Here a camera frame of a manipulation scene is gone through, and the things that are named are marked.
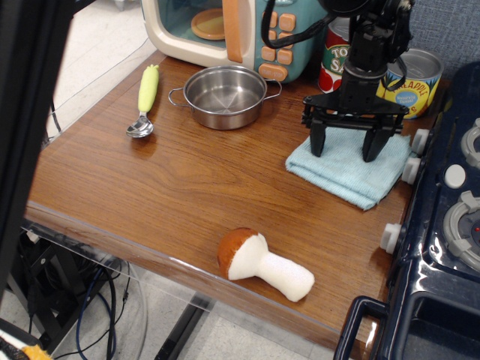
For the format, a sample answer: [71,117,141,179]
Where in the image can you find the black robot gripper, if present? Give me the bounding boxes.
[301,65,408,162]

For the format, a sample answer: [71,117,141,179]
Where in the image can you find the light blue rag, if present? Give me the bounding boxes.
[285,127,413,211]

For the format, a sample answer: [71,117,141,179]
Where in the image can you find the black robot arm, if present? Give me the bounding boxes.
[302,1,413,162]

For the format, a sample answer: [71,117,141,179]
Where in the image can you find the tomato sauce can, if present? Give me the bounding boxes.
[319,18,350,94]

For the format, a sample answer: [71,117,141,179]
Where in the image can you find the pineapple slices can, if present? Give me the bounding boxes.
[376,49,444,119]

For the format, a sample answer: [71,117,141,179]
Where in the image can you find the small stainless steel pot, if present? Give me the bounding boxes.
[168,65,283,131]

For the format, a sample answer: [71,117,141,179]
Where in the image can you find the plush brown white mushroom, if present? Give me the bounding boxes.
[217,228,315,302]

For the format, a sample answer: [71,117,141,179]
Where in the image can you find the orange toy plate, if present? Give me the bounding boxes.
[190,7,225,41]

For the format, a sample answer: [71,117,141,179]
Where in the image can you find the toy teal cream microwave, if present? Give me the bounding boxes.
[141,1,325,83]

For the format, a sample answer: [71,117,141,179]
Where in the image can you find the dark blue toy stove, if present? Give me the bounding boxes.
[334,62,479,359]

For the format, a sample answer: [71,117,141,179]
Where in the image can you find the black braided cable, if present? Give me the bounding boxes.
[259,0,338,50]

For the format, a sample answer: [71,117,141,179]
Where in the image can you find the spoon with green handle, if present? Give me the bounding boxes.
[126,64,159,138]

